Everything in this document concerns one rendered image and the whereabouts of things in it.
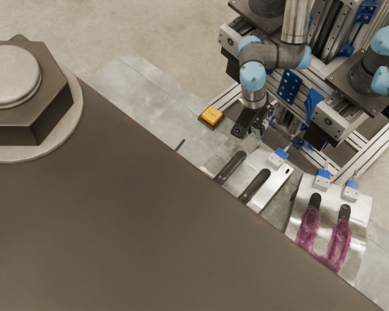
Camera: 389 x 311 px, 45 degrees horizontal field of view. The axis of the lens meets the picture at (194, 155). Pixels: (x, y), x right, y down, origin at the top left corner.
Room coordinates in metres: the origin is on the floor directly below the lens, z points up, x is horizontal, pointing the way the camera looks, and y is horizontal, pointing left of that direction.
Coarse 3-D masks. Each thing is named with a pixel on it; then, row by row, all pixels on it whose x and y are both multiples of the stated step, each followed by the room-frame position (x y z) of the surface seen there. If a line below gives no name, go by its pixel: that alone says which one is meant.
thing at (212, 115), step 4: (208, 108) 1.05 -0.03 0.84; (212, 108) 1.05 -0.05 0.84; (204, 112) 1.03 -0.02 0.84; (208, 112) 1.03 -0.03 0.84; (212, 112) 1.03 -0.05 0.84; (216, 112) 1.04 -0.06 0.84; (220, 112) 1.04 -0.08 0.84; (204, 116) 1.01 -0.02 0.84; (208, 116) 1.01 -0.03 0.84; (212, 116) 1.02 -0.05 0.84; (216, 116) 1.02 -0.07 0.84; (220, 116) 1.03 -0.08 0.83; (208, 120) 1.00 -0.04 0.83; (212, 120) 1.00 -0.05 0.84; (216, 120) 1.00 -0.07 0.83; (212, 124) 0.99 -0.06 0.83
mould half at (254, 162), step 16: (224, 144) 0.86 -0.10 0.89; (208, 160) 0.79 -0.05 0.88; (224, 160) 0.80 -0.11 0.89; (256, 160) 0.81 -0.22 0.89; (240, 176) 0.75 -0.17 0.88; (272, 176) 0.76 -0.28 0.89; (288, 176) 0.78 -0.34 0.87; (240, 192) 0.69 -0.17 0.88; (272, 192) 0.70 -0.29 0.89; (256, 208) 0.63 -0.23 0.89
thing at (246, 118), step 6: (240, 114) 0.86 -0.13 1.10; (246, 114) 0.86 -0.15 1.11; (252, 114) 0.86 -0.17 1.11; (240, 120) 0.84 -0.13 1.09; (246, 120) 0.84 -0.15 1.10; (252, 120) 0.84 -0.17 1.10; (234, 126) 0.83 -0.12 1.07; (240, 126) 0.83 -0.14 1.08; (246, 126) 0.82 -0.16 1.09; (234, 132) 0.81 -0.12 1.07; (240, 132) 0.81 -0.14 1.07; (246, 132) 0.82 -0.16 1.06; (240, 138) 0.79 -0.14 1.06
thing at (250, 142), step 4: (252, 132) 0.90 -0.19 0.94; (248, 136) 0.87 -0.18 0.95; (252, 136) 0.88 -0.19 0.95; (244, 140) 0.87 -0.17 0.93; (248, 140) 0.87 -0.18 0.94; (252, 140) 0.86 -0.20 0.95; (256, 140) 0.87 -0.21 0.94; (260, 140) 0.88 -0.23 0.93; (240, 144) 0.86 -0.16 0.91; (244, 144) 0.86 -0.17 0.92; (248, 144) 0.86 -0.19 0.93; (252, 144) 0.85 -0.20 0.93; (256, 144) 0.85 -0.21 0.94; (244, 148) 0.85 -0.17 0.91; (248, 148) 0.85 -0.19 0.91; (252, 148) 0.84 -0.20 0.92; (248, 152) 0.84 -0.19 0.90
